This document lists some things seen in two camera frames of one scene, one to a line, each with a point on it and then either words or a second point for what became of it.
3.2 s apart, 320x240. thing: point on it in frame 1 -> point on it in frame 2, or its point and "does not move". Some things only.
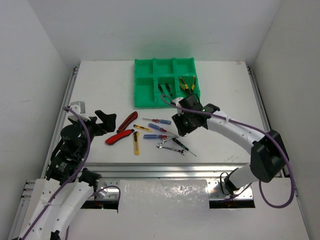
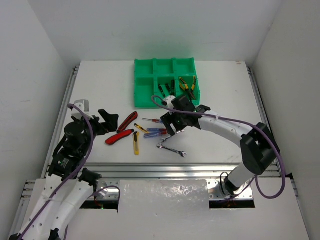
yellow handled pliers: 183,84 does not move
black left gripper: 97,124 does not move
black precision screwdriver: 183,145 -> 172,87
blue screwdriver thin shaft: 163,121 does not move
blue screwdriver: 157,127 -> 153,130
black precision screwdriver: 160,87 does not move
